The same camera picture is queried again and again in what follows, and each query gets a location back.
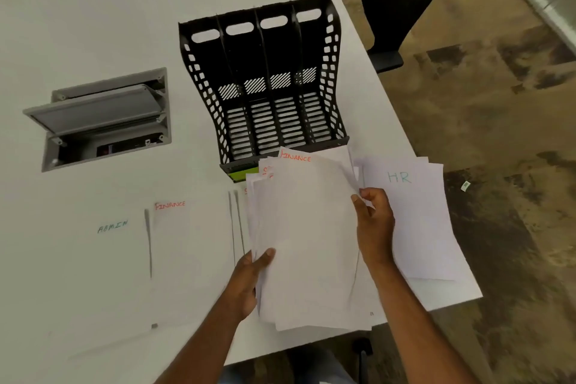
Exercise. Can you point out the black power socket strip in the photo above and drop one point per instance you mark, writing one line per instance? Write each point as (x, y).
(130, 144)

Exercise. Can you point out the white paper sheet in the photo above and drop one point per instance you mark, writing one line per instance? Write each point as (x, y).
(240, 226)

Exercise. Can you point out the person's right hand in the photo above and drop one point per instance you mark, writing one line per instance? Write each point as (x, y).
(375, 228)

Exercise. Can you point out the person's right thumb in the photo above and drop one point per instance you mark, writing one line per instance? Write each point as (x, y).
(358, 207)

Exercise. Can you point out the pile of teal lettered sheets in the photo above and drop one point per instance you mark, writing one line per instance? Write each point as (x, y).
(418, 221)

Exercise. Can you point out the white sheet with blue lettering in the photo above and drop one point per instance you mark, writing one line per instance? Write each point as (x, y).
(112, 271)

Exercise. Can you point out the stack of white paper sheets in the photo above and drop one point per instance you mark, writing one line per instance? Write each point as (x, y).
(265, 199)

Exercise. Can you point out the black chair base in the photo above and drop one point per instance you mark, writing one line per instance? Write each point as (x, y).
(362, 359)

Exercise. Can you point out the person's left hand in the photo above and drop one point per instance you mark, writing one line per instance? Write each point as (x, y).
(243, 284)

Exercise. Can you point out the person's right forearm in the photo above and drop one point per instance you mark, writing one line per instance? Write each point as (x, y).
(418, 329)

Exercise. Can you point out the person's left forearm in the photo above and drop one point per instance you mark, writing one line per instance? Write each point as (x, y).
(207, 347)

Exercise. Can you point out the small paper scrap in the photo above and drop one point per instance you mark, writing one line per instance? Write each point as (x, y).
(465, 186)

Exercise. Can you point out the black plastic file organizer rack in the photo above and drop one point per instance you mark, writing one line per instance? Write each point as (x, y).
(270, 95)

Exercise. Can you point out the person's left thumb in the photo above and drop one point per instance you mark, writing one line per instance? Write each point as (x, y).
(264, 257)

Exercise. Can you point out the white sheet with red lettering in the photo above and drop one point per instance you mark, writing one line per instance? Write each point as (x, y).
(310, 226)
(189, 257)

